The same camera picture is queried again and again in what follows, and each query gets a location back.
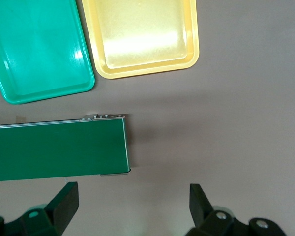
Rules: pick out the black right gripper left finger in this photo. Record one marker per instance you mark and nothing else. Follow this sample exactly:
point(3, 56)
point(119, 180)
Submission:
point(64, 204)

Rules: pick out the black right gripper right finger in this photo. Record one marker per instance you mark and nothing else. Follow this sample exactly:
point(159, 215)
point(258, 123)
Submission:
point(201, 209)

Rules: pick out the green conveyor belt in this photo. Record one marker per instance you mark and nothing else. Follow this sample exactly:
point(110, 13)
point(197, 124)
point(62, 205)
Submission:
point(59, 147)

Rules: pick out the green plastic tray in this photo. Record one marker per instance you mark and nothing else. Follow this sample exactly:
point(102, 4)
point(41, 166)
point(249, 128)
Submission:
point(39, 49)

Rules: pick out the yellow plastic tray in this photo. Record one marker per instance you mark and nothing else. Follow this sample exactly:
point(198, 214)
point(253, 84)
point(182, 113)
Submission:
point(142, 37)

